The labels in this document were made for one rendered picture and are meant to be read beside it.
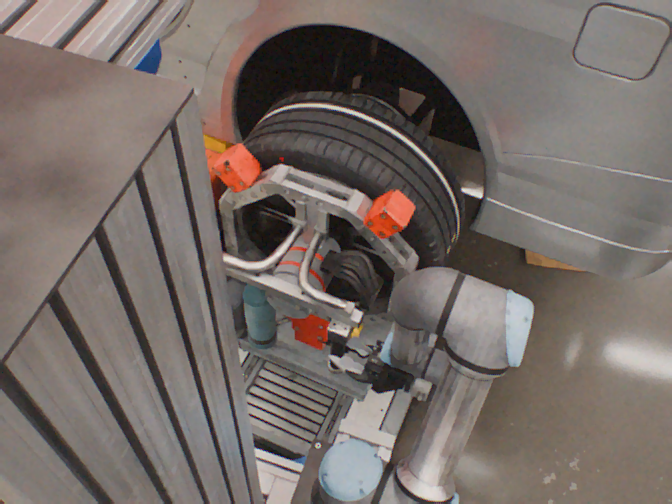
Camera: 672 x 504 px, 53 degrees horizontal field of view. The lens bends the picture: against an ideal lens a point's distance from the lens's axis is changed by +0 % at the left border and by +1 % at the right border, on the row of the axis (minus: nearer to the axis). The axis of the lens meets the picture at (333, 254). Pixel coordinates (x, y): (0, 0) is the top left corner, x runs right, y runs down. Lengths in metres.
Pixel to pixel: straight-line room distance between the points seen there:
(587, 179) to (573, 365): 1.14
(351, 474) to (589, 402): 1.55
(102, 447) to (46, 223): 0.17
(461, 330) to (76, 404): 0.80
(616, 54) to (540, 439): 1.48
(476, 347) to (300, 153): 0.72
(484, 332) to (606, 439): 1.61
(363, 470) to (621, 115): 0.96
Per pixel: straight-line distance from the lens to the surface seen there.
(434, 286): 1.14
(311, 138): 1.64
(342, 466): 1.35
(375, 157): 1.63
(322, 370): 2.42
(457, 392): 1.20
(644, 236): 1.93
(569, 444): 2.65
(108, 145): 0.43
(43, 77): 0.49
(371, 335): 2.41
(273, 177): 1.63
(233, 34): 1.94
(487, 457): 2.54
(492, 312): 1.13
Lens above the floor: 2.32
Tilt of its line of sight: 54 degrees down
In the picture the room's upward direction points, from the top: 4 degrees clockwise
